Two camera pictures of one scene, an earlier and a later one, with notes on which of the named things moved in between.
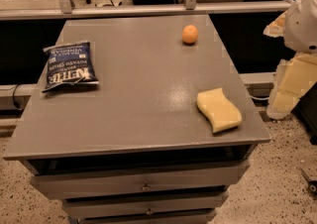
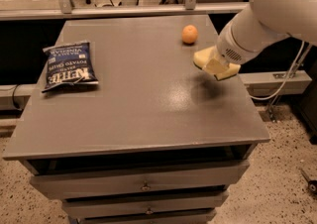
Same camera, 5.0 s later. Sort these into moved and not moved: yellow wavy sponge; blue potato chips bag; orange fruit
Moved: yellow wavy sponge
Not moved: blue potato chips bag; orange fruit
